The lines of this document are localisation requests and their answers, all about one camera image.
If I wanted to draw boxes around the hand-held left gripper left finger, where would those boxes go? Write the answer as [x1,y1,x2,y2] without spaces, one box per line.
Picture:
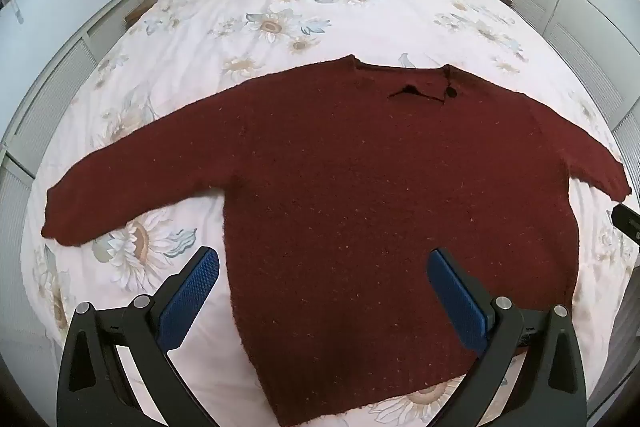
[56,246,221,427]

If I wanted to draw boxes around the white louvered cabinet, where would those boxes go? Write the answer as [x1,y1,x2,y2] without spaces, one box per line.
[0,0,147,358]

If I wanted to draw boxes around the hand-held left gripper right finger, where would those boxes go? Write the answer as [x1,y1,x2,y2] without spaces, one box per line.
[426,248,588,427]

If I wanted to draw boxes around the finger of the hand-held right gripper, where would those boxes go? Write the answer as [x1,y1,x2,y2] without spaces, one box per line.
[612,204,640,244]

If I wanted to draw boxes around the dark red knit sweater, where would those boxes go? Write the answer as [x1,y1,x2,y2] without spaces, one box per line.
[41,54,632,427]

